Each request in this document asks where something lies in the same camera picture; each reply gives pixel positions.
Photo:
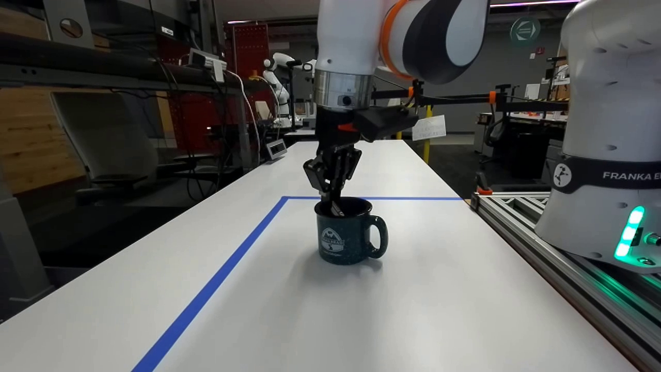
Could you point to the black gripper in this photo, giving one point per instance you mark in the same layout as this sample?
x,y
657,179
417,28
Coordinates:
x,y
337,135

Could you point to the marker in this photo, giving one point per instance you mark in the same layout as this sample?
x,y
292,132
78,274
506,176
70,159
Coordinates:
x,y
335,210

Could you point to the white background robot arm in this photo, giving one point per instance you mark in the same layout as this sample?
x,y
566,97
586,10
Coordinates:
x,y
283,116

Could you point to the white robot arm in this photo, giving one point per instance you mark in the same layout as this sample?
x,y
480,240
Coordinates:
x,y
375,57

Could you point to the dark green enamel mug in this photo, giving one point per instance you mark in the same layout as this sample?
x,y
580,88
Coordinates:
x,y
351,239

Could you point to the white paper sheet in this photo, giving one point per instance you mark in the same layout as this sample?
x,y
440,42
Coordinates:
x,y
426,129

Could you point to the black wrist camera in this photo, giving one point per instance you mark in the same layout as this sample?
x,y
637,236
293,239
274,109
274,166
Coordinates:
x,y
381,122

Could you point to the aluminium extrusion base frame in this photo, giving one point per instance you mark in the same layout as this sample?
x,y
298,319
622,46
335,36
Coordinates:
x,y
620,305

